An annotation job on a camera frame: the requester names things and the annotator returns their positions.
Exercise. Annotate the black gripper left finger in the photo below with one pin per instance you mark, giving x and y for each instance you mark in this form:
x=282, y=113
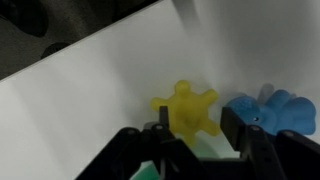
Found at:
x=133, y=153

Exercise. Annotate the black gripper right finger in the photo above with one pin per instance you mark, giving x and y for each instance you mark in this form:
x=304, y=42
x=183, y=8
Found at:
x=260, y=150

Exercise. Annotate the yellow spiky rubber toy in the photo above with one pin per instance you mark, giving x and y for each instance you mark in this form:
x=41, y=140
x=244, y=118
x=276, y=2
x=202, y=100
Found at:
x=190, y=110

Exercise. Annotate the green plastic bowl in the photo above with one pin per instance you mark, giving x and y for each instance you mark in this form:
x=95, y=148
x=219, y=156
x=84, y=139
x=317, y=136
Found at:
x=213, y=148

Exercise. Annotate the dark round background object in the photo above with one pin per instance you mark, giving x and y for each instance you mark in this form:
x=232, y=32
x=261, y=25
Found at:
x=23, y=16

